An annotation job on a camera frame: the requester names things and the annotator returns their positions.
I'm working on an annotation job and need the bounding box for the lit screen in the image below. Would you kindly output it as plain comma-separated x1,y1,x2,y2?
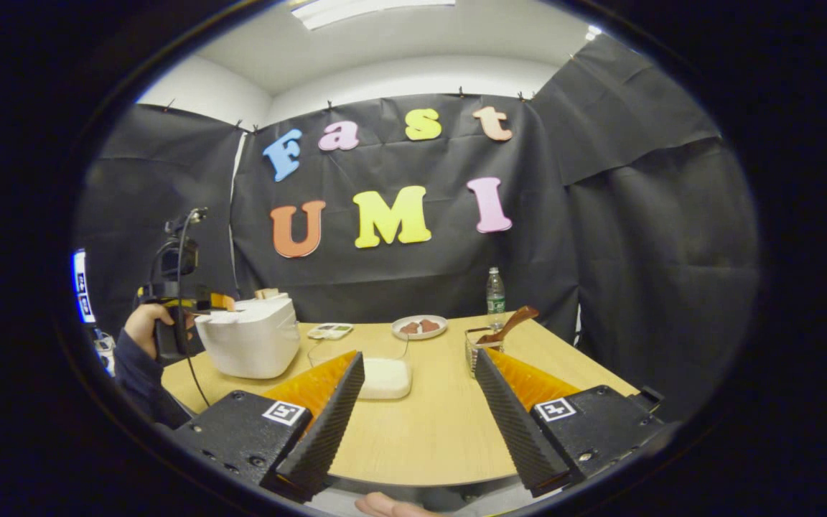
71,248,96,325

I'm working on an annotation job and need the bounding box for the black backdrop cloth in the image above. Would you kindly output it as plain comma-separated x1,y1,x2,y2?
76,32,759,424

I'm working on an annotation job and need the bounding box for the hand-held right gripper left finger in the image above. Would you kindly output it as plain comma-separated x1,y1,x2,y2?
173,350,366,503

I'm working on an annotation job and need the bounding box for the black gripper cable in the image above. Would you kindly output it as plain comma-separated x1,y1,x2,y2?
173,208,213,409

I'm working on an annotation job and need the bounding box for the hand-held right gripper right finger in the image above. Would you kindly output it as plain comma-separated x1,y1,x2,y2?
475,348,665,498

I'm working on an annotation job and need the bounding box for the metal wire chopstick holder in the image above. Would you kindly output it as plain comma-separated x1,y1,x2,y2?
464,327,508,379

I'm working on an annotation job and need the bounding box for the brown wooden spoon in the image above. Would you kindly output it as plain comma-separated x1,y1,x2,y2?
476,306,540,347

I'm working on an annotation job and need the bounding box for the clear plastic water bottle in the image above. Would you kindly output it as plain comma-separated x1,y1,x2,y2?
486,267,507,331

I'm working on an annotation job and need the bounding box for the long ceiling light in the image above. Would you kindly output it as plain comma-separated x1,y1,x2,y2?
291,0,456,31

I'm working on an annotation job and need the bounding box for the white rice cooker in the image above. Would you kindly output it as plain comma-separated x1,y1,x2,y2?
195,291,302,380

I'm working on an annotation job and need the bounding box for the white oval plate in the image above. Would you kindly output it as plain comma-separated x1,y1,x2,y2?
391,315,449,340

